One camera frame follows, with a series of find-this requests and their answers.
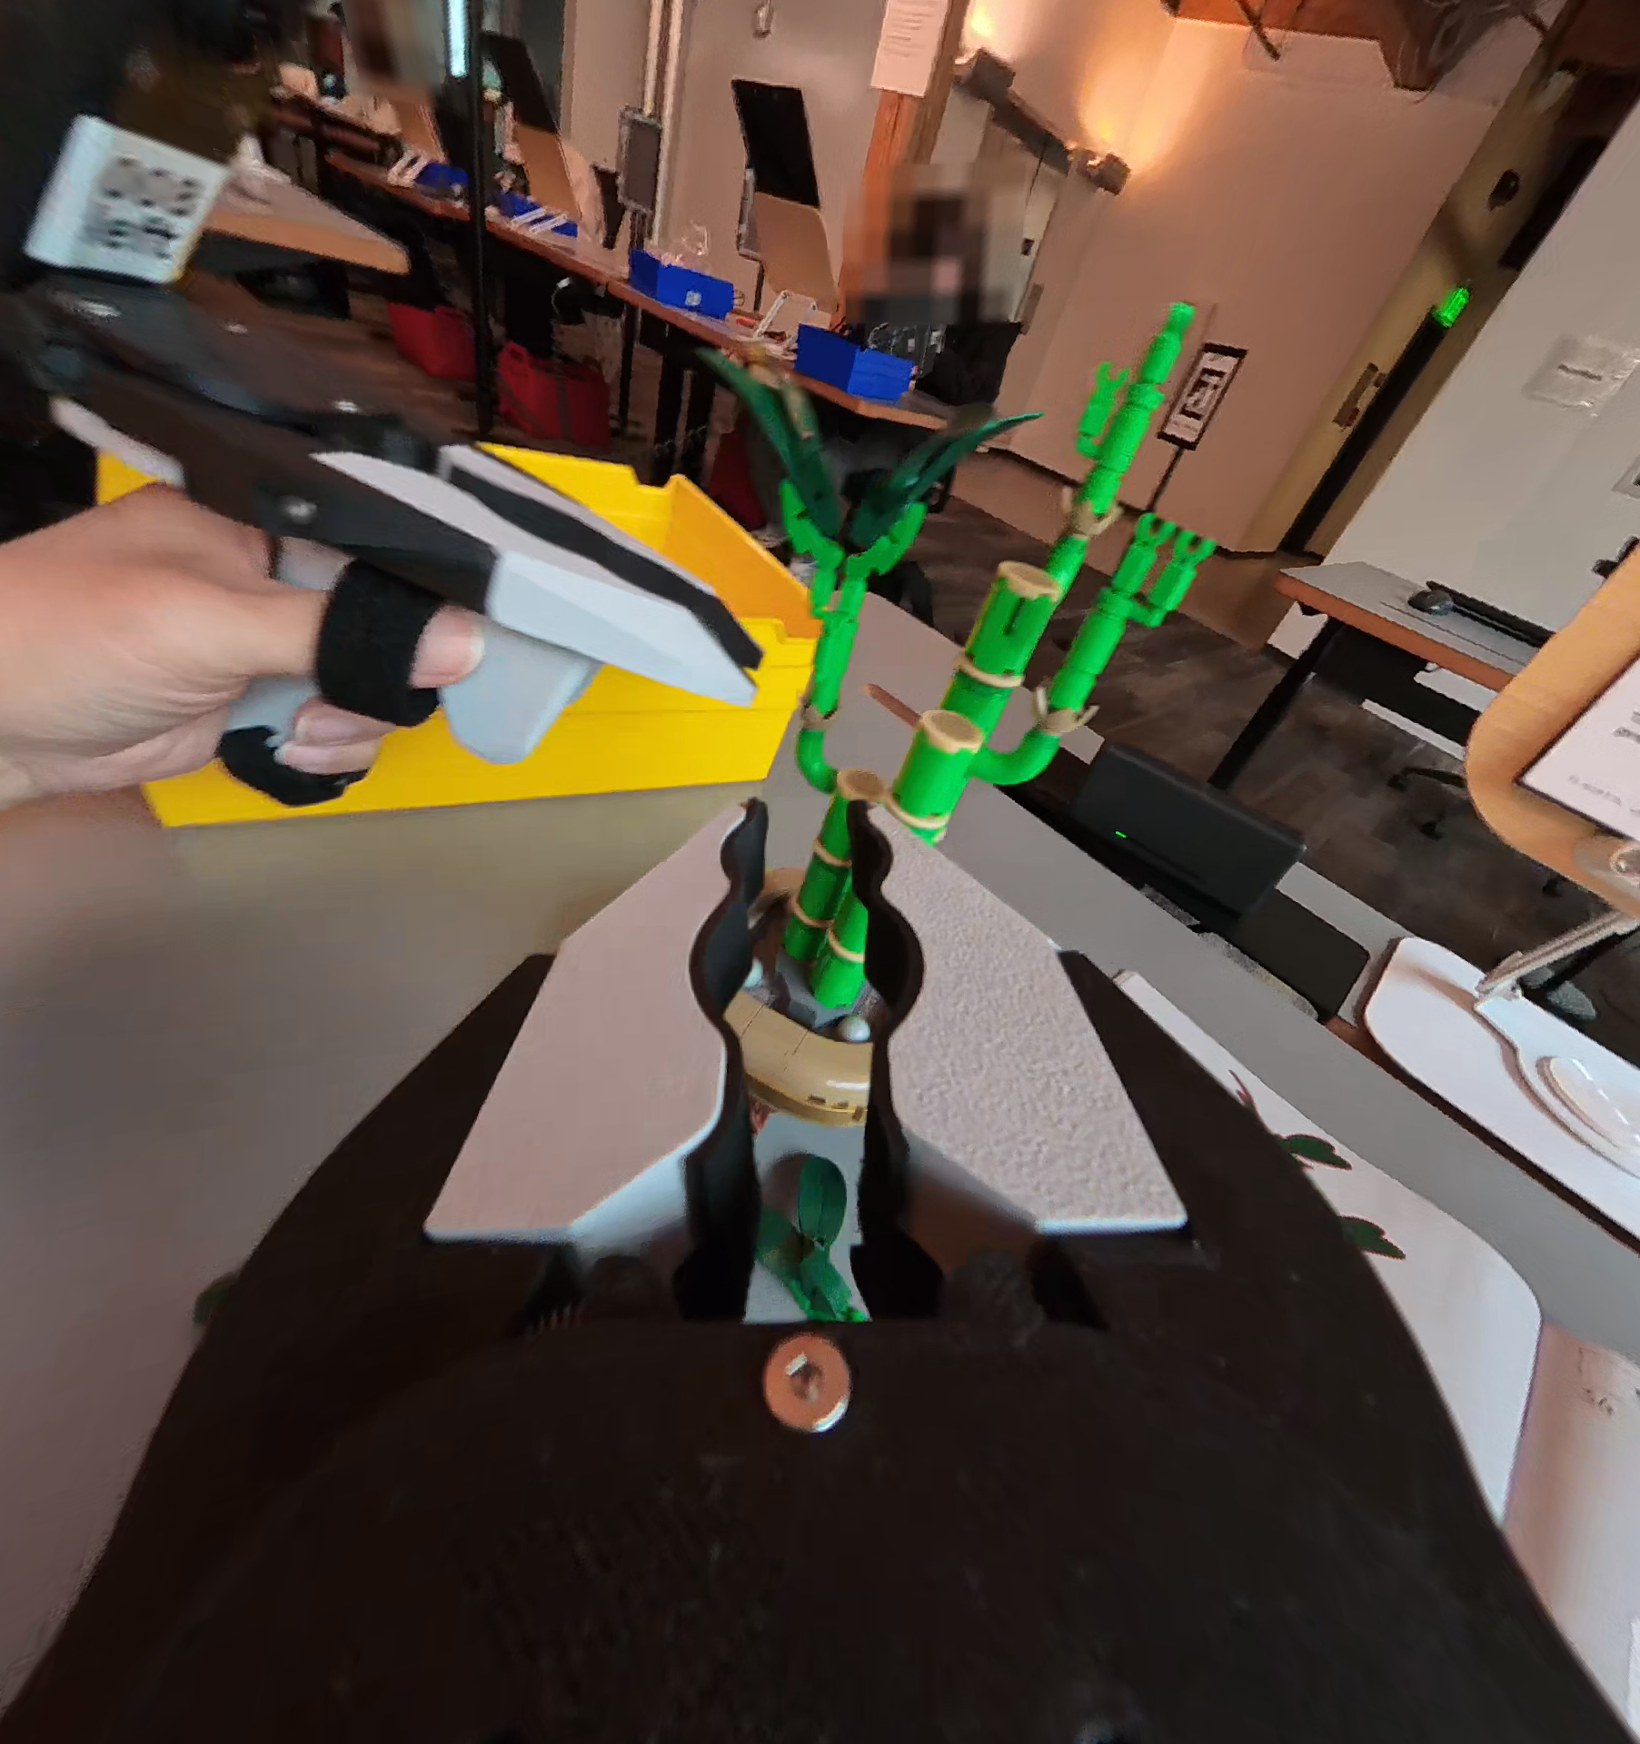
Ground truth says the printed task instruction sheet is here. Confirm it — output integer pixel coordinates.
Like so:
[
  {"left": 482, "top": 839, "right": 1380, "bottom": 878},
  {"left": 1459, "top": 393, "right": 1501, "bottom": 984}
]
[{"left": 1518, "top": 640, "right": 1640, "bottom": 846}]

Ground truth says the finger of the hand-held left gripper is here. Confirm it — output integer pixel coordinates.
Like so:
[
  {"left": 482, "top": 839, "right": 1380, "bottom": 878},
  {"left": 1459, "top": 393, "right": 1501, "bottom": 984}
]
[
  {"left": 439, "top": 442, "right": 764, "bottom": 665},
  {"left": 318, "top": 455, "right": 767, "bottom": 706}
]

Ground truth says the yellow plastic bin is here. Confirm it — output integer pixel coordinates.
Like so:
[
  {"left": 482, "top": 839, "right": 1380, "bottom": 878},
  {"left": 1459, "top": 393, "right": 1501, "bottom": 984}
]
[{"left": 95, "top": 442, "right": 822, "bottom": 827}]

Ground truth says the small framed sign stand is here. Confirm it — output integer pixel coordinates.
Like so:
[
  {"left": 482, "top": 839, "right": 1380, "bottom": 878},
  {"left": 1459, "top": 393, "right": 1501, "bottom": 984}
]
[{"left": 1159, "top": 344, "right": 1247, "bottom": 448}]

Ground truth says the green lego bamboo model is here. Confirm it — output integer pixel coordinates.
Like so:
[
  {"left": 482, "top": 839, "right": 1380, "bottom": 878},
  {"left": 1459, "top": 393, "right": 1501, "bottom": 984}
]
[{"left": 703, "top": 302, "right": 1217, "bottom": 1126}]

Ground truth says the blue plastic bin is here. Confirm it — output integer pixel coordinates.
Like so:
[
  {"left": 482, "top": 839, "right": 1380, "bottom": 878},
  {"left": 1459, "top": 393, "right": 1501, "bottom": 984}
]
[
  {"left": 796, "top": 325, "right": 917, "bottom": 400},
  {"left": 630, "top": 247, "right": 737, "bottom": 317}
]

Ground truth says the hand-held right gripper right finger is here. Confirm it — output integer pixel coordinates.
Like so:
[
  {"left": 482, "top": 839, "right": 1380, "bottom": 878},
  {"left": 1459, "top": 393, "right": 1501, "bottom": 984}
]
[{"left": 839, "top": 801, "right": 1189, "bottom": 1322}]

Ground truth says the tall black pole stand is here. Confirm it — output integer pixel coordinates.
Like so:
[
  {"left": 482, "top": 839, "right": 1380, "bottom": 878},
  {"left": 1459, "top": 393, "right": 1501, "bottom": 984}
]
[{"left": 441, "top": 0, "right": 505, "bottom": 440}]

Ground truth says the person's left hand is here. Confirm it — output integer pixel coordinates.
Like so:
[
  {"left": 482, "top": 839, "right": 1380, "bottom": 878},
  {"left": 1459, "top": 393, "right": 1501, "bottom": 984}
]
[{"left": 0, "top": 480, "right": 490, "bottom": 837}]

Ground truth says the dark green lego leaf piece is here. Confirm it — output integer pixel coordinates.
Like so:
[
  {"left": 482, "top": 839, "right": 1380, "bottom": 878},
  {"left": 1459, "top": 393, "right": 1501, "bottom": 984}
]
[
  {"left": 701, "top": 347, "right": 841, "bottom": 546},
  {"left": 854, "top": 408, "right": 1043, "bottom": 546}
]

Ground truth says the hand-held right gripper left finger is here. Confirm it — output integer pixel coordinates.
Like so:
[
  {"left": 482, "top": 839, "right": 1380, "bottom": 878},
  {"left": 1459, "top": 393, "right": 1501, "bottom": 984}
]
[{"left": 425, "top": 797, "right": 773, "bottom": 1322}]

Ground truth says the long wooden top desk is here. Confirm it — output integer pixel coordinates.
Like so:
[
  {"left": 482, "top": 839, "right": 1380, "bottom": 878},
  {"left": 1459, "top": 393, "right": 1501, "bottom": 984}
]
[{"left": 329, "top": 149, "right": 958, "bottom": 438}]

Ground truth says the red plastic bin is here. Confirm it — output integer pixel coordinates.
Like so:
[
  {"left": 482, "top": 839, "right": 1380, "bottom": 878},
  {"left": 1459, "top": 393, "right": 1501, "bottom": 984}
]
[
  {"left": 499, "top": 340, "right": 618, "bottom": 448},
  {"left": 390, "top": 302, "right": 480, "bottom": 379}
]

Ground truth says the white document stand base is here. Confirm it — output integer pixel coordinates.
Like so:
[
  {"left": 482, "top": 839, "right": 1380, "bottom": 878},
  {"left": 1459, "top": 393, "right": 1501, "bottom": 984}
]
[{"left": 1363, "top": 910, "right": 1640, "bottom": 1275}]

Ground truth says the white paper notice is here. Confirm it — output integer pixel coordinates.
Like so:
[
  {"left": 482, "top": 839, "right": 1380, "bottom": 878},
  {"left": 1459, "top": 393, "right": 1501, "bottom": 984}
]
[{"left": 871, "top": 0, "right": 951, "bottom": 96}]

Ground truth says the lego instruction booklet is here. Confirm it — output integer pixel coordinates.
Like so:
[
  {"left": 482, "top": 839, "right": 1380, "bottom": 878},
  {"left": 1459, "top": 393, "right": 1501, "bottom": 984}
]
[{"left": 1113, "top": 969, "right": 1640, "bottom": 1744}]

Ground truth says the grey top office desk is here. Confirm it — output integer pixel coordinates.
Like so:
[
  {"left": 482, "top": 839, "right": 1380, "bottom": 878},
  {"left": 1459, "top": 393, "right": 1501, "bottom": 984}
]
[{"left": 1276, "top": 561, "right": 1557, "bottom": 791}]

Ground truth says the group of green lego leaves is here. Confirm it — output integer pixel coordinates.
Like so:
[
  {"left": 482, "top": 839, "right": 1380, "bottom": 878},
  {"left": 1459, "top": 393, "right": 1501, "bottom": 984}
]
[{"left": 754, "top": 1154, "right": 873, "bottom": 1322}]

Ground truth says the black power box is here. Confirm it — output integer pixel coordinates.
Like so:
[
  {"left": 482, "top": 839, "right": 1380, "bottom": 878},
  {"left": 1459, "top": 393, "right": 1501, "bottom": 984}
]
[{"left": 1072, "top": 742, "right": 1308, "bottom": 918}]

